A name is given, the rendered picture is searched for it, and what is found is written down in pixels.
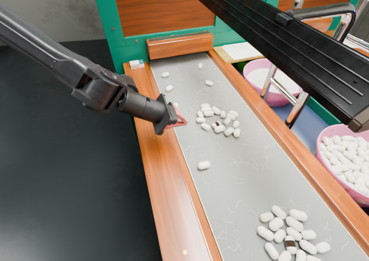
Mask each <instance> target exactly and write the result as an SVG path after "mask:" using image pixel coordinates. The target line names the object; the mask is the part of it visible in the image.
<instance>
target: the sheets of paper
mask: <svg viewBox="0 0 369 261"><path fill-rule="evenodd" d="M222 48H223V49H224V50H225V51H226V52H227V53H228V54H229V55H230V56H231V57H232V58H233V59H234V60H239V59H243V58H248V57H254V56H257V55H262V54H261V53H260V52H259V51H257V50H256V49H255V48H254V47H253V46H252V45H250V44H249V43H248V42H244V43H236V44H231V45H223V47H222Z"/></svg>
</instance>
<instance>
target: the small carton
mask: <svg viewBox="0 0 369 261"><path fill-rule="evenodd" d="M130 66H131V69H135V68H142V67H144V62H143V59H141V60H134V61H130Z"/></svg>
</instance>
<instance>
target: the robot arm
mask: <svg viewBox="0 0 369 261"><path fill-rule="evenodd" d="M0 40H1V41H2V42H4V43H5V44H7V45H8V46H10V47H11V48H13V49H14V50H16V51H17V52H19V53H21V54H22V55H24V56H25V57H27V58H28V59H30V60H31V61H33V62H34V63H36V64H37V65H39V66H40V67H42V68H43V69H44V70H46V71H47V72H49V73H50V74H51V75H52V76H53V77H54V78H56V79H57V80H58V81H59V83H60V84H61V85H63V86H64V87H66V88H67V89H69V90H70V91H72V94H71V95H72V96H74V97H75V98H77V99H79V100H80V101H81V102H82V104H83V105H84V106H85V107H86V108H87V109H89V110H92V111H94V112H97V113H100V112H103V113H106V114H109V113H110V111H111V110H112V108H113V107H114V105H115V104H116V111H117V112H120V113H124V114H127V115H130V116H134V117H136V118H139V119H143V120H146V121H149V122H151V123H153V127H154V131H155V134H156V135H159V136H161V135H162V134H163V133H164V130H167V129H170V128H173V127H177V126H185V125H187V123H188V121H187V120H186V118H185V117H184V116H183V115H182V113H181V112H180V111H179V110H178V108H177V107H176V106H175V104H174V103H172V102H169V103H168V104H167V102H166V99H165V95H164V94H162V93H161V94H160V95H159V96H158V97H157V99H156V100H154V99H152V98H149V97H147V96H144V95H142V94H140V93H139V91H138V89H137V86H136V84H135V82H134V80H133V78H132V77H131V76H129V75H126V74H122V75H119V74H117V73H112V72H111V71H109V70H107V69H104V68H102V67H101V66H100V65H98V64H97V65H96V64H95V63H93V62H92V61H90V60H89V59H87V58H86V57H83V56H81V55H78V54H76V53H74V52H72V51H71V50H69V49H67V48H65V47H64V46H62V45H61V44H60V43H58V42H57V41H55V40H54V39H52V38H51V37H49V36H48V35H46V34H45V33H44V32H42V31H41V30H39V29H38V28H37V27H35V26H33V25H32V24H31V23H29V22H28V21H26V20H25V19H24V18H22V17H21V16H19V15H18V14H17V13H15V12H14V11H12V10H11V9H9V8H8V7H6V6H5V5H4V4H2V3H1V2H0ZM178 119H180V120H181V121H178Z"/></svg>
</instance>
